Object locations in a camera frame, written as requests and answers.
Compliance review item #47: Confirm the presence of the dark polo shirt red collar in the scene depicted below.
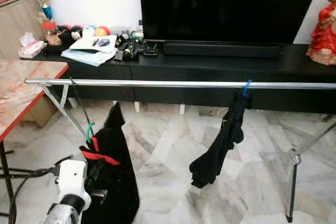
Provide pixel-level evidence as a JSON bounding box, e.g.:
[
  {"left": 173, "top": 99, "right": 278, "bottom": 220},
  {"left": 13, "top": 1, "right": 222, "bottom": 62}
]
[{"left": 79, "top": 102, "right": 140, "bottom": 224}]

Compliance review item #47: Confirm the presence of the green plastic hanger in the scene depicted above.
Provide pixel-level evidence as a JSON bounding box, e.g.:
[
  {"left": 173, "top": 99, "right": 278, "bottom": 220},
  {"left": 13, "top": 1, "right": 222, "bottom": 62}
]
[{"left": 85, "top": 121, "right": 97, "bottom": 146}]

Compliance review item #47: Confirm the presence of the blue plastic hanger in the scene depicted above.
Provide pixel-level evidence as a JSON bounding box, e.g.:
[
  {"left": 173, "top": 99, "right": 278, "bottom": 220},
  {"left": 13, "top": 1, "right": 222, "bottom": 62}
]
[{"left": 242, "top": 80, "right": 253, "bottom": 98}]

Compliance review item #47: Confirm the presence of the silver metal clothes rack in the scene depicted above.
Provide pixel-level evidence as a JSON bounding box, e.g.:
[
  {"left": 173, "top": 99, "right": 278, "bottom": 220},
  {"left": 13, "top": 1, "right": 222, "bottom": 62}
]
[{"left": 24, "top": 77, "right": 336, "bottom": 223}]

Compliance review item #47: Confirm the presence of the marble table red edge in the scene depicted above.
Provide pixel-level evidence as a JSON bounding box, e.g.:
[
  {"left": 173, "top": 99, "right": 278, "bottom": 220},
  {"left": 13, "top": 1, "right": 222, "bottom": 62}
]
[{"left": 0, "top": 59, "right": 69, "bottom": 219}]

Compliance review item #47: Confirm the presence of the black shirt green logo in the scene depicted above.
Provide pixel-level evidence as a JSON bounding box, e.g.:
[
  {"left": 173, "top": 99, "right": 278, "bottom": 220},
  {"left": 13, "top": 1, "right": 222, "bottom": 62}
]
[{"left": 189, "top": 92, "right": 247, "bottom": 189}]

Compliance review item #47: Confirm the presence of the black tape dispenser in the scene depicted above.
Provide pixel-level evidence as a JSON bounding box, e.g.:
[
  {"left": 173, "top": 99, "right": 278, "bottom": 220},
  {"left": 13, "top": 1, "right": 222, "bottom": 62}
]
[{"left": 122, "top": 39, "right": 141, "bottom": 61}]

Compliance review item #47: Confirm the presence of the small black box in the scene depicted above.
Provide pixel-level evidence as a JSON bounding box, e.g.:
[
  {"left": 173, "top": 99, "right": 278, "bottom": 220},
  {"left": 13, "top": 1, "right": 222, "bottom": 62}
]
[{"left": 141, "top": 42, "right": 160, "bottom": 57}]

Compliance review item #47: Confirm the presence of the pink tissue box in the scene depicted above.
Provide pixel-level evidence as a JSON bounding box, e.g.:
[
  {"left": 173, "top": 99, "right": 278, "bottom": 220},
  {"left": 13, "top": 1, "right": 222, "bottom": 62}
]
[{"left": 18, "top": 33, "right": 47, "bottom": 59}]

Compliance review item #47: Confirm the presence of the orange ball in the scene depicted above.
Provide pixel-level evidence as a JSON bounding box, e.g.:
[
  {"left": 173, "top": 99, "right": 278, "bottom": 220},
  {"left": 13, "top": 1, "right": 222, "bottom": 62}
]
[{"left": 94, "top": 26, "right": 111, "bottom": 37}]

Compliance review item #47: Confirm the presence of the black plush toy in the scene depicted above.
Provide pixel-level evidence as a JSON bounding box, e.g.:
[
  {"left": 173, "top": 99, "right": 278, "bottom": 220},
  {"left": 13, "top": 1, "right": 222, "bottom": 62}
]
[
  {"left": 71, "top": 25, "right": 84, "bottom": 42},
  {"left": 58, "top": 25, "right": 72, "bottom": 46}
]

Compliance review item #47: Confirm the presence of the red-lid jar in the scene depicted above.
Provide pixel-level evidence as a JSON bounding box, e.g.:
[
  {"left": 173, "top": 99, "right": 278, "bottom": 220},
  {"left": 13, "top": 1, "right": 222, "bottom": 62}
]
[{"left": 41, "top": 20, "right": 64, "bottom": 47}]

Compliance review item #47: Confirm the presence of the clear bottle green label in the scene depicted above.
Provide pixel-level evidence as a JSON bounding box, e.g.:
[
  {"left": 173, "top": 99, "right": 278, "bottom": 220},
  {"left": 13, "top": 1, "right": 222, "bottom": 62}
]
[{"left": 133, "top": 20, "right": 145, "bottom": 42}]

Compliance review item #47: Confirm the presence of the black TV console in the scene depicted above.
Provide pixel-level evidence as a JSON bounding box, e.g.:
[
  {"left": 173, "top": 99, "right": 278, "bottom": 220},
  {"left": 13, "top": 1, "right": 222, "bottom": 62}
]
[{"left": 33, "top": 42, "right": 336, "bottom": 115}]

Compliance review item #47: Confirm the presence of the red laughing Buddha statue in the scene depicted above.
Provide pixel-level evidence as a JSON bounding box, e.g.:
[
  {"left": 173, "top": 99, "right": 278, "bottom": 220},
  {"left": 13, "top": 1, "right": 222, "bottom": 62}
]
[{"left": 306, "top": 0, "right": 336, "bottom": 66}]

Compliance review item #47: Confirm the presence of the light wooden cabinet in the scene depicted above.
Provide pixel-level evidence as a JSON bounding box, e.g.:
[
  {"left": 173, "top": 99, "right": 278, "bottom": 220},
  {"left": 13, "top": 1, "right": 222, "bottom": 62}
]
[{"left": 0, "top": 0, "right": 46, "bottom": 60}]

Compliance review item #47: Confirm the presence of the black soundbar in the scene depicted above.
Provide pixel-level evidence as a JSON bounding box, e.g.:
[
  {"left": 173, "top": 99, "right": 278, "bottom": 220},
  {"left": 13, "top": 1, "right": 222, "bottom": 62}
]
[{"left": 163, "top": 40, "right": 283, "bottom": 58}]

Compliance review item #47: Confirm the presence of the black television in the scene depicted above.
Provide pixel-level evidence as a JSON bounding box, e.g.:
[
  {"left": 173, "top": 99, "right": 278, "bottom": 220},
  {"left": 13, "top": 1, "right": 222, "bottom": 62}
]
[{"left": 139, "top": 0, "right": 325, "bottom": 45}]

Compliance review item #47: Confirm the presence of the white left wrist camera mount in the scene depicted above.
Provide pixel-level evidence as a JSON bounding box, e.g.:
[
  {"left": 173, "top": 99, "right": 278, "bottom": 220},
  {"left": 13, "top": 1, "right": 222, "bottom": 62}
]
[{"left": 56, "top": 159, "right": 91, "bottom": 199}]

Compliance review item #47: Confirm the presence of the thin black wire hanger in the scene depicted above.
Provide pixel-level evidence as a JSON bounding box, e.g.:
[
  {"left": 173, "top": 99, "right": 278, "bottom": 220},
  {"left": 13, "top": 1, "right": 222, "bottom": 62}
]
[{"left": 69, "top": 77, "right": 93, "bottom": 126}]

